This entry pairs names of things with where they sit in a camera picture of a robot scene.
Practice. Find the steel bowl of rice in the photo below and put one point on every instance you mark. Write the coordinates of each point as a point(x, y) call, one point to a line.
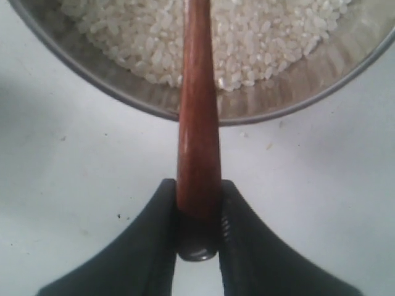
point(362, 36)

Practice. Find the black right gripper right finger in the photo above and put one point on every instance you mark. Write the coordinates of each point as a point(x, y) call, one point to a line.
point(254, 261)

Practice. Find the brown wooden spoon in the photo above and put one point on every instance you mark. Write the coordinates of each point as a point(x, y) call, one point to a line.
point(199, 169)

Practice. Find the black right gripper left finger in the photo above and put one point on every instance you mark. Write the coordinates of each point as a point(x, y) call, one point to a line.
point(140, 261)

